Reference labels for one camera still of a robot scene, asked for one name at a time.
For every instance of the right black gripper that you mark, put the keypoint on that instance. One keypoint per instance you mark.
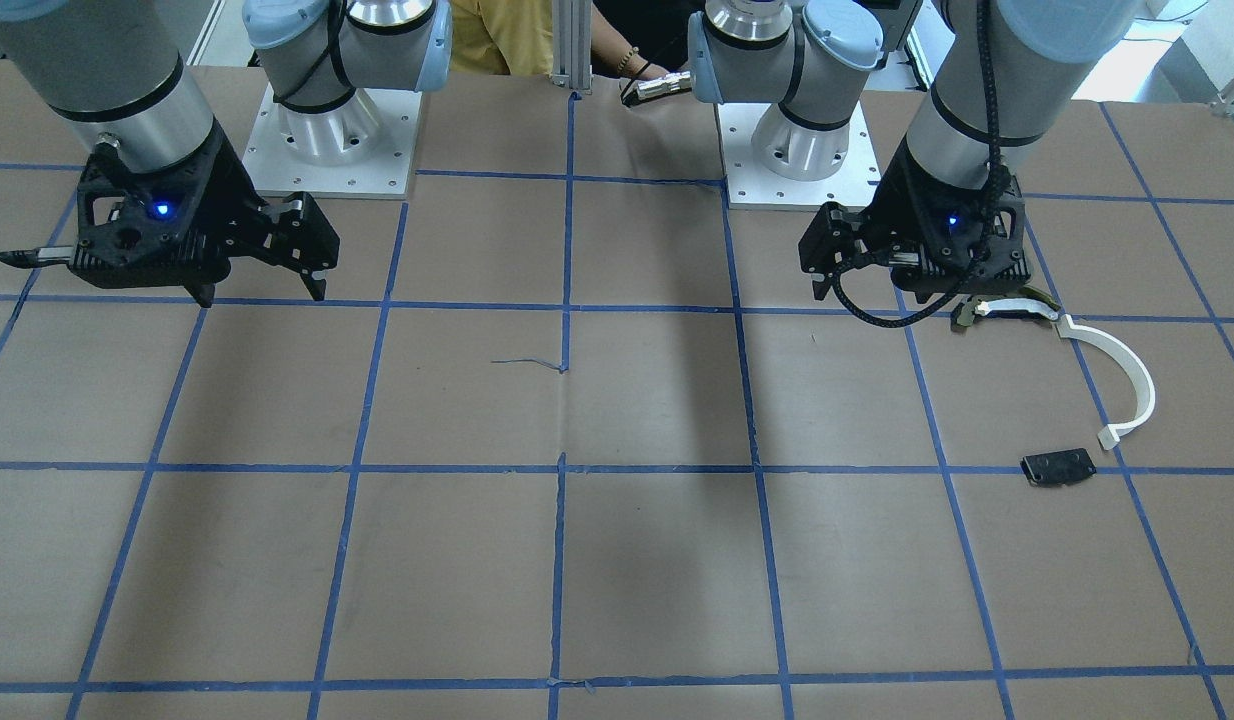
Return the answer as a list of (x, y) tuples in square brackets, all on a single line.
[(233, 197)]

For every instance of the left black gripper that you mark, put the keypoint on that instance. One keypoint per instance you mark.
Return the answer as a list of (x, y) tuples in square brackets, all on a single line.
[(890, 216)]

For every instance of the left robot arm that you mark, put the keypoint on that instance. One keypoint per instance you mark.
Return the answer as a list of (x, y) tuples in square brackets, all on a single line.
[(1012, 68)]

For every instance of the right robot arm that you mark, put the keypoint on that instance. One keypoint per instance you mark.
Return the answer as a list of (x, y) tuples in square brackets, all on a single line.
[(111, 67)]

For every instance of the dark green curved part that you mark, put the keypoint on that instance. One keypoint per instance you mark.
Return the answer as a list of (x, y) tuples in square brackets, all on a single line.
[(1025, 303)]

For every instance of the person in yellow shirt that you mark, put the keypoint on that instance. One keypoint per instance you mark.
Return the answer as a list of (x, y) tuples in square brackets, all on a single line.
[(515, 38)]

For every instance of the small black flat plate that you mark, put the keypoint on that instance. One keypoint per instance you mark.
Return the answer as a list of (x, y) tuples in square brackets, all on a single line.
[(1058, 468)]

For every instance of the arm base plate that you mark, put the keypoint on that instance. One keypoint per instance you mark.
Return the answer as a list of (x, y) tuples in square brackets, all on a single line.
[(773, 164), (363, 150)]

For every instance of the aluminium frame post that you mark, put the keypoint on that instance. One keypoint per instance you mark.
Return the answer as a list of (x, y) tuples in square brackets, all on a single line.
[(571, 45)]

